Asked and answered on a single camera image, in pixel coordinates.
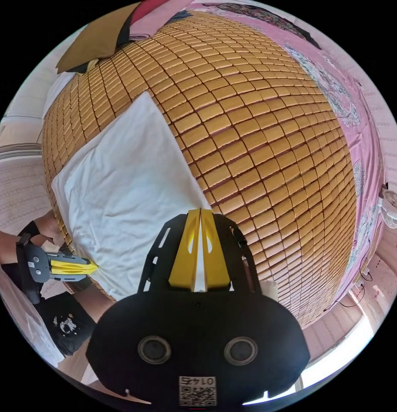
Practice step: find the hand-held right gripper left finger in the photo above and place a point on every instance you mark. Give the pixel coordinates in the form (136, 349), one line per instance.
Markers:
(182, 257)

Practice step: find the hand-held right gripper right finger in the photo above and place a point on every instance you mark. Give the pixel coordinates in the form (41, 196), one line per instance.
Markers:
(214, 260)

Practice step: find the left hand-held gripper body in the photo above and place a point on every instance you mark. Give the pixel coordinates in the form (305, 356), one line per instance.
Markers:
(37, 264)

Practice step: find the white short sleeve shirt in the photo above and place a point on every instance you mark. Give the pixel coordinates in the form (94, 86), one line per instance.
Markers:
(121, 193)

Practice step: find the person's left forearm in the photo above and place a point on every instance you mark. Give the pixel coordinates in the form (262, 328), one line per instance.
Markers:
(5, 246)

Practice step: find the person's left hand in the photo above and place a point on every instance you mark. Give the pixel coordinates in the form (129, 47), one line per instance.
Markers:
(48, 230)

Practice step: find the person's body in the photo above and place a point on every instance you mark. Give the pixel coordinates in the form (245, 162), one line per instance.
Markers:
(69, 322)

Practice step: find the bed with woven mat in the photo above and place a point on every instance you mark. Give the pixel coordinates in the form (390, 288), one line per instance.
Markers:
(266, 161)

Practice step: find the white fan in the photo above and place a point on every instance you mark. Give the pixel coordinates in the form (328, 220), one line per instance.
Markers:
(392, 209)

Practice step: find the pile of clothes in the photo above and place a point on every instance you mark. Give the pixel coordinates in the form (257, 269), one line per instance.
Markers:
(92, 38)

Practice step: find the dark floral cloth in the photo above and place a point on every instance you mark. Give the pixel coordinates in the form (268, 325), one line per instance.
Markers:
(269, 19)

